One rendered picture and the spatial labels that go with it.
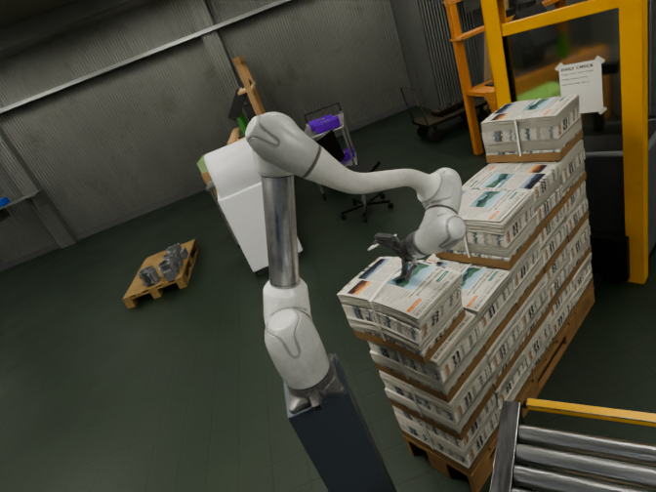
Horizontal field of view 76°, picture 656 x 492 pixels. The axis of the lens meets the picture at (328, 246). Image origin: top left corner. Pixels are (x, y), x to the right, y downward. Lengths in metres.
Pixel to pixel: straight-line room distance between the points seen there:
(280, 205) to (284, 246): 0.14
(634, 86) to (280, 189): 1.95
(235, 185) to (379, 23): 5.77
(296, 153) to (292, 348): 0.56
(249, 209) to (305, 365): 3.10
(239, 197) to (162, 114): 4.98
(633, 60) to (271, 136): 1.99
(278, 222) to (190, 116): 7.68
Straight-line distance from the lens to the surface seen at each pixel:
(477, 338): 1.83
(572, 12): 2.71
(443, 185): 1.37
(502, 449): 1.41
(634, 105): 2.73
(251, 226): 4.32
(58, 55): 9.35
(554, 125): 2.26
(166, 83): 8.93
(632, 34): 2.64
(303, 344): 1.27
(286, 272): 1.38
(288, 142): 1.09
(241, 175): 4.23
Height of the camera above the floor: 1.95
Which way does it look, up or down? 26 degrees down
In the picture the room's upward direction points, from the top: 21 degrees counter-clockwise
